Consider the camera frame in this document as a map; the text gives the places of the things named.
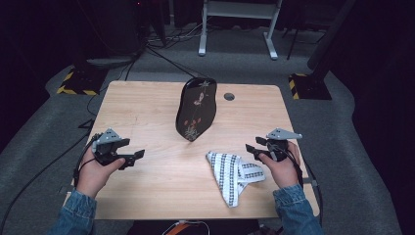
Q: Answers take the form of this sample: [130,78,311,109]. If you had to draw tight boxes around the grey flat floor base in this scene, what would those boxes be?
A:
[86,56,135,69]

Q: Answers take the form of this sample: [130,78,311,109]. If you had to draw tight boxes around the slanted black pole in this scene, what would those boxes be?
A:
[307,0,356,71]

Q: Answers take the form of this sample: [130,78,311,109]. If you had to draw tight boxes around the white black-patterned cloth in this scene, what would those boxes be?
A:
[206,151,266,209]

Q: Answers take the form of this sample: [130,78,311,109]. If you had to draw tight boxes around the black tripod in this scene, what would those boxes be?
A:
[282,13,327,61]

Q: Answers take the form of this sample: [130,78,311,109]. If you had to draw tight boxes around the bundle of floor cables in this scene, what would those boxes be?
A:
[123,23,216,84]

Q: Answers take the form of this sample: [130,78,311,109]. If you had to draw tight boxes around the black yellow-striped stand base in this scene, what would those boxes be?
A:
[288,72,332,101]
[57,65,109,96]

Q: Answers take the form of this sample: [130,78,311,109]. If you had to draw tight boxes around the thin white cable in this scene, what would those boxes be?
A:
[161,219,211,235]

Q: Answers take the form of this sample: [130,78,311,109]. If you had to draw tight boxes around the person's left hand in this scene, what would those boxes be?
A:
[76,153,126,199]

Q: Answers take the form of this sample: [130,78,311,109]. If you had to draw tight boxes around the person's right hand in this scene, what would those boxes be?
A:
[258,141,301,190]

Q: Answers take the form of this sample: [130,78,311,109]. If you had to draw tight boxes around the right hand-held gripper black cable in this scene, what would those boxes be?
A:
[267,143,324,229]

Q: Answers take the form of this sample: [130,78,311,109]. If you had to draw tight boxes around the orange strap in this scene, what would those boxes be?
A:
[167,223,190,235]

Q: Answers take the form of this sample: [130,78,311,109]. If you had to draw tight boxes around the white metal stand frame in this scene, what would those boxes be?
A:
[198,0,283,61]

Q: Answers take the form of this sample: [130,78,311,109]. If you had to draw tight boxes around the long black floor cable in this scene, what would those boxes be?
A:
[0,118,96,231]

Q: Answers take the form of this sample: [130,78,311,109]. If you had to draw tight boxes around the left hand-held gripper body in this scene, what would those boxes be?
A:
[92,127,123,166]

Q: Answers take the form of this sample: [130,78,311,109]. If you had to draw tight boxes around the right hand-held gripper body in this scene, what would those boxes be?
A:
[265,127,302,163]

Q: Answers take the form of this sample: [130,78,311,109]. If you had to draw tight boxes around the black floral lacquer plate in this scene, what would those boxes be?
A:
[175,76,218,142]

